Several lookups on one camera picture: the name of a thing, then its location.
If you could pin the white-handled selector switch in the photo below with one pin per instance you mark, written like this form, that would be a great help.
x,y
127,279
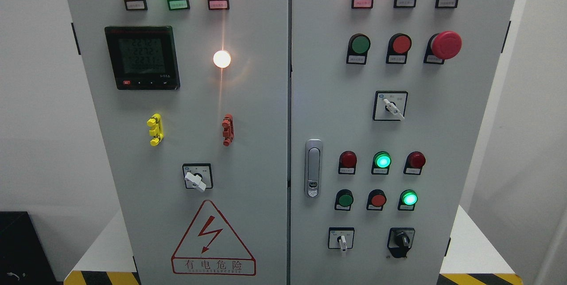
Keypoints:
x,y
390,105
341,238

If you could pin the green push button upper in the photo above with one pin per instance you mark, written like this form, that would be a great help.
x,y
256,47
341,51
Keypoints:
x,y
358,47

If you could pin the white lit indicator lamp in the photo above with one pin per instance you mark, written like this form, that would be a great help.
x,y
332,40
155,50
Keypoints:
x,y
222,59

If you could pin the silver door handle lock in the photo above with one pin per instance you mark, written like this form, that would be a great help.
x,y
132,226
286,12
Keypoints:
x,y
312,163

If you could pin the black knob selector switch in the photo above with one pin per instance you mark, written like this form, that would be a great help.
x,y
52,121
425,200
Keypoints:
x,y
400,241

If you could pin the black digital power meter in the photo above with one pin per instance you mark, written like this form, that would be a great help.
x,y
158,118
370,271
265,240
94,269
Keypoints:
x,y
143,57

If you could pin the red push button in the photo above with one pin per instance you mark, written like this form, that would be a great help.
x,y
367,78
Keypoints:
x,y
376,200
398,48

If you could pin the lit green push button lower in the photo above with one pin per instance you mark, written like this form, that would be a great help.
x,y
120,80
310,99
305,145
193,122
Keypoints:
x,y
407,200

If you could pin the red terminal connector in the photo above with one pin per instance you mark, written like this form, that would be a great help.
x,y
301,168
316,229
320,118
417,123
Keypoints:
x,y
228,129

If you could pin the red emergency stop mushroom button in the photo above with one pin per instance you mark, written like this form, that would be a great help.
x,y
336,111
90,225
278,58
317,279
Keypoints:
x,y
442,46

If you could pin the dark red indicator lamp left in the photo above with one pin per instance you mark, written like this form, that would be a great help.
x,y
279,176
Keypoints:
x,y
347,163

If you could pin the yellow terminal connector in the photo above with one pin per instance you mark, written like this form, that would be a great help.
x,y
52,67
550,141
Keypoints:
x,y
156,129

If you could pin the dark red indicator lamp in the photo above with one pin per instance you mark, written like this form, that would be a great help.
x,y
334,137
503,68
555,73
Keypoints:
x,y
347,163
414,163

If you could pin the lit green indicator lamp middle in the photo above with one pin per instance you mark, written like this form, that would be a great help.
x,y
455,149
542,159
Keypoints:
x,y
381,163

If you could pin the white platform with hazard stripes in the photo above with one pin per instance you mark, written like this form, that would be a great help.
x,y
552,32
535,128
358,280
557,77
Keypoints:
x,y
471,259

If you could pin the red electrical hazard warning sticker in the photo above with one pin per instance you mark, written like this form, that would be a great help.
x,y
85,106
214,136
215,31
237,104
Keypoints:
x,y
210,245

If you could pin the dark red indicator lamp right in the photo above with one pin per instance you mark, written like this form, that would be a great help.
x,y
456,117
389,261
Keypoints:
x,y
414,163

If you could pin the red push button lower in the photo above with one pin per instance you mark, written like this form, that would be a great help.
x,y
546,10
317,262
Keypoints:
x,y
376,200

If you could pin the white-handled selector switch upper right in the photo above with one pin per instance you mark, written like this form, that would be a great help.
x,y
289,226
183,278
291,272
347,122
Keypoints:
x,y
390,105

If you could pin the white-handled selector switch lower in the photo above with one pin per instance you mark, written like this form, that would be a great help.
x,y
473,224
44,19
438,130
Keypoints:
x,y
341,238

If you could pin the black box lower left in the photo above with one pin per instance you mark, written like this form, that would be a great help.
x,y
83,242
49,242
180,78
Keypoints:
x,y
22,258

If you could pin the white-handled selector switch left door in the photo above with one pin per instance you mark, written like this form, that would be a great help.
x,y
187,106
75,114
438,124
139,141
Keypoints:
x,y
198,176

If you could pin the red push button upper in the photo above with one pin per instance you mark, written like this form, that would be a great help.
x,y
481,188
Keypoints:
x,y
398,48

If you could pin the grey electrical control cabinet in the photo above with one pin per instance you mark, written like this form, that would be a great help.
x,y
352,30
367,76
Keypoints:
x,y
289,82

